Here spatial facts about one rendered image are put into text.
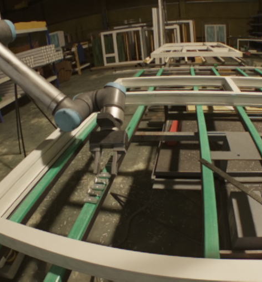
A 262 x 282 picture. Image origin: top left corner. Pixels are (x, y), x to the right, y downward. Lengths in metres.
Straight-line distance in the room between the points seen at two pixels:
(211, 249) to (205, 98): 0.92
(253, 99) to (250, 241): 0.81
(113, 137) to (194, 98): 0.66
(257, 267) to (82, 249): 0.33
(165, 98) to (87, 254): 1.01
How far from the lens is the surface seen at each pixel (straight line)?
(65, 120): 0.75
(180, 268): 0.40
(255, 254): 0.82
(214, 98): 1.26
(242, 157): 0.82
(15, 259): 1.63
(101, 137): 0.75
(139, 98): 1.29
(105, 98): 0.81
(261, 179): 1.23
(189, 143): 1.40
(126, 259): 0.42
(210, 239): 0.53
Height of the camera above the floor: 1.30
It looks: 29 degrees down
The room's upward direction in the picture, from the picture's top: 8 degrees counter-clockwise
